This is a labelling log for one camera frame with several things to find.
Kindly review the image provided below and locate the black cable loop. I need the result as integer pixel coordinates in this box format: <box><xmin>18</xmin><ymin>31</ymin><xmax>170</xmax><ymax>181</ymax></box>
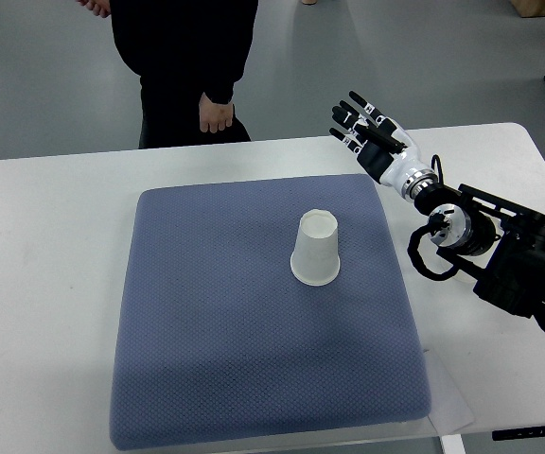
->
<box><xmin>408</xmin><ymin>154</ymin><xmax>463</xmax><ymax>281</ymax></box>

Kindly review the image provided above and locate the person's bare hand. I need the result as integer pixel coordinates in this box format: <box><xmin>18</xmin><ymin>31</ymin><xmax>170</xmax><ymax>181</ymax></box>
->
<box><xmin>199</xmin><ymin>94</ymin><xmax>234</xmax><ymax>133</ymax></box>

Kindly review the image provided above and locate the cardboard box corner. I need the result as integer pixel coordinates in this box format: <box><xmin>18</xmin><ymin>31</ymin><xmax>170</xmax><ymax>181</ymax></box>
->
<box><xmin>510</xmin><ymin>0</ymin><xmax>545</xmax><ymax>18</ymax></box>

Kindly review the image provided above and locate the blue quilted cushion pad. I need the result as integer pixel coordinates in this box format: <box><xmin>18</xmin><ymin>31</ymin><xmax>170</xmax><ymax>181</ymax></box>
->
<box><xmin>110</xmin><ymin>174</ymin><xmax>431</xmax><ymax>450</ymax></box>

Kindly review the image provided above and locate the person's second hand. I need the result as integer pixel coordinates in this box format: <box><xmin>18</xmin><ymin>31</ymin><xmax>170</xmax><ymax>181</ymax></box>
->
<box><xmin>77</xmin><ymin>0</ymin><xmax>111</xmax><ymax>18</ymax></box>

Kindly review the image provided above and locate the black table control panel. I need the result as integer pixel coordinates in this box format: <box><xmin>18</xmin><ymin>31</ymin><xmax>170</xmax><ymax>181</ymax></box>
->
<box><xmin>491</xmin><ymin>426</ymin><xmax>545</xmax><ymax>442</ymax></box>

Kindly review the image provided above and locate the person in black clothes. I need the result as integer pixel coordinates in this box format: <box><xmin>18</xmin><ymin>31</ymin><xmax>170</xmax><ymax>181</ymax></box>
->
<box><xmin>111</xmin><ymin>1</ymin><xmax>258</xmax><ymax>148</ymax></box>

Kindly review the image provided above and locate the white paper sheet under pad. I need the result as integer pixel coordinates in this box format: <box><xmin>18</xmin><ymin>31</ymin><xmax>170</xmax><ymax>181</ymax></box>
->
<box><xmin>424</xmin><ymin>350</ymin><xmax>475</xmax><ymax>436</ymax></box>

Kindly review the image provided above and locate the white paper cup on pad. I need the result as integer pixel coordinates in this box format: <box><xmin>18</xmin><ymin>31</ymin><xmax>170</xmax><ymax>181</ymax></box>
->
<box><xmin>290</xmin><ymin>209</ymin><xmax>341</xmax><ymax>287</ymax></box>

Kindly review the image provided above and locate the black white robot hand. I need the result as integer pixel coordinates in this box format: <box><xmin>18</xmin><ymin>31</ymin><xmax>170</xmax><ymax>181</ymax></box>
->
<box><xmin>330</xmin><ymin>91</ymin><xmax>440</xmax><ymax>202</ymax></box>

